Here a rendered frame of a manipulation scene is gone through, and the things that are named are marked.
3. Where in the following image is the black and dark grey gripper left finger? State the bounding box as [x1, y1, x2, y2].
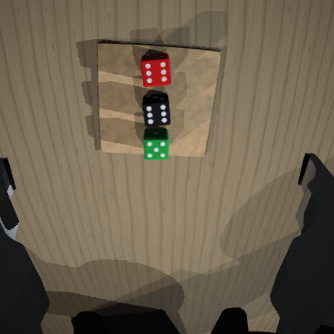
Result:
[0, 157, 49, 334]

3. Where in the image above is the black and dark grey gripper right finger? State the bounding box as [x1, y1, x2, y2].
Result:
[270, 153, 334, 334]

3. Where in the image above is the black die with white pips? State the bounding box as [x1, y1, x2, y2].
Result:
[142, 93, 171, 127]

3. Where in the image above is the red die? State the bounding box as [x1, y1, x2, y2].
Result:
[141, 53, 171, 87]

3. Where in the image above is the green die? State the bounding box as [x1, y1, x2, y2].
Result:
[144, 129, 169, 160]

